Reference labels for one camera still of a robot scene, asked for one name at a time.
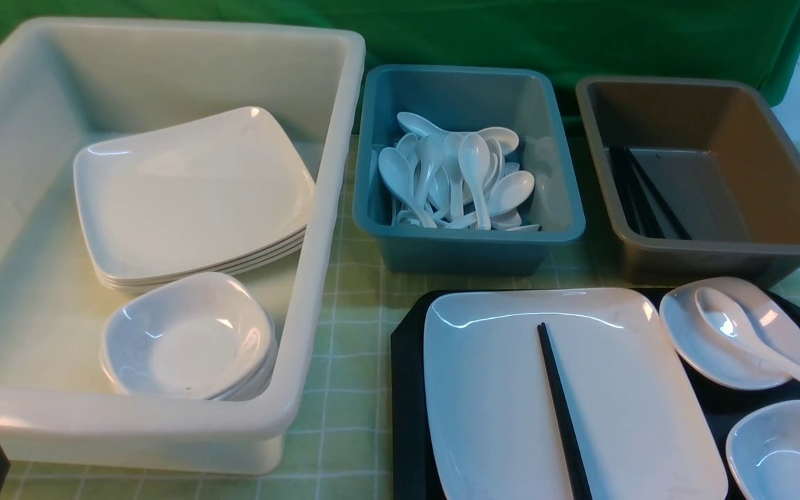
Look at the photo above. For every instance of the black chopstick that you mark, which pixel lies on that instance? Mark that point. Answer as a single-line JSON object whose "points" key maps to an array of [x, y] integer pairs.
{"points": [[576, 471]]}

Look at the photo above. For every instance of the large white rice plate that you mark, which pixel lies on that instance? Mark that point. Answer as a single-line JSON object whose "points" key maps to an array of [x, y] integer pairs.
{"points": [[639, 426]]}

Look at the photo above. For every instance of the white bowl with spoon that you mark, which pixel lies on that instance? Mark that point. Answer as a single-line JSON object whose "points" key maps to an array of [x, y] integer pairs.
{"points": [[719, 360]]}

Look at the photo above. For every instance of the white soup spoon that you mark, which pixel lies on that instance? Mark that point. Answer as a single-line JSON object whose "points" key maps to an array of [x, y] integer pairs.
{"points": [[729, 320]]}

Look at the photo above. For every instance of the top stacked white plate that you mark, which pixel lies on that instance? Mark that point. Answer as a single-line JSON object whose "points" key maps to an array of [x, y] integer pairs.
{"points": [[198, 195]]}

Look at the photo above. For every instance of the large white plastic tub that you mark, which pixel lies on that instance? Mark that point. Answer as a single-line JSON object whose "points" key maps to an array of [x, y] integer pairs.
{"points": [[56, 405]]}

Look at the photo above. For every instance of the pile of white spoons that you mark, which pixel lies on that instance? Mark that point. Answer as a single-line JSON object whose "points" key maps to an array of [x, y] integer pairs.
{"points": [[454, 180]]}

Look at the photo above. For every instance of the blue plastic bin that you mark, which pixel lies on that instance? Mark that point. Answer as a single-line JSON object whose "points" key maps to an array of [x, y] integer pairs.
{"points": [[468, 99]]}

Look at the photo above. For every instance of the black chopsticks in bin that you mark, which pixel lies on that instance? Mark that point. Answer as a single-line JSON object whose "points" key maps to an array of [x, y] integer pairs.
{"points": [[645, 208]]}

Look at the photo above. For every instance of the grey plastic bin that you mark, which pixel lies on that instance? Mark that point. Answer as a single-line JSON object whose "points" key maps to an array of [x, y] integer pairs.
{"points": [[721, 160]]}

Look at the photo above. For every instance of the green backdrop cloth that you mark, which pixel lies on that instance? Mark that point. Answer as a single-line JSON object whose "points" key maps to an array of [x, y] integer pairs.
{"points": [[511, 35]]}

